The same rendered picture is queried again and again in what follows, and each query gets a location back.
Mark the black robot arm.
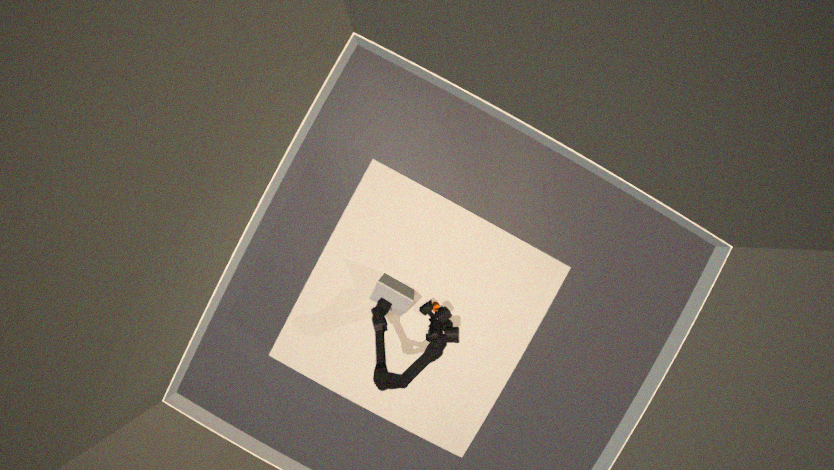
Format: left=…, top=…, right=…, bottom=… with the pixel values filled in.
left=371, top=298, right=460, bottom=391

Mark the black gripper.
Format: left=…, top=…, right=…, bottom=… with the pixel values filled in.
left=419, top=300, right=453, bottom=331

